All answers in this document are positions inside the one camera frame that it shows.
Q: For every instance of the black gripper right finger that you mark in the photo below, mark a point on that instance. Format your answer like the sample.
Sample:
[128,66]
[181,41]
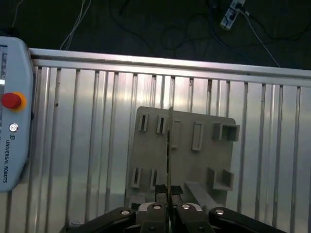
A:
[189,218]

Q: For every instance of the white power strip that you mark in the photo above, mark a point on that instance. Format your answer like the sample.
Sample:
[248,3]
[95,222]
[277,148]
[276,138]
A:
[231,17]

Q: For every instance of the pale blue teach pendant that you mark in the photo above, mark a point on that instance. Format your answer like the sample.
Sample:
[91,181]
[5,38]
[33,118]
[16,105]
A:
[14,157]

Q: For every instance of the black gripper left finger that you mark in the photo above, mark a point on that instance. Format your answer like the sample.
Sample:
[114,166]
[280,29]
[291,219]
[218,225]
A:
[150,218]

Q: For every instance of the grey plastic parts rack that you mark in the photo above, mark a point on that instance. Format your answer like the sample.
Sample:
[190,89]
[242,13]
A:
[187,157]

